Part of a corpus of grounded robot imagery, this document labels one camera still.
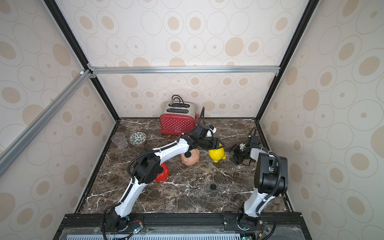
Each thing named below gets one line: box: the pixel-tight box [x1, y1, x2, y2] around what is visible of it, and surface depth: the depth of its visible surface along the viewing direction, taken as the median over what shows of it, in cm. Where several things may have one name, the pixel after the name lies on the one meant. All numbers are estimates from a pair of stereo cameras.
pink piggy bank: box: [180, 149, 200, 166], surface depth 89 cm
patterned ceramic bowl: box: [129, 131, 147, 147], surface depth 107 cm
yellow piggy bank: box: [208, 142, 226, 163], surface depth 91 cm
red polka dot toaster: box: [160, 101, 200, 135], surface depth 104 cm
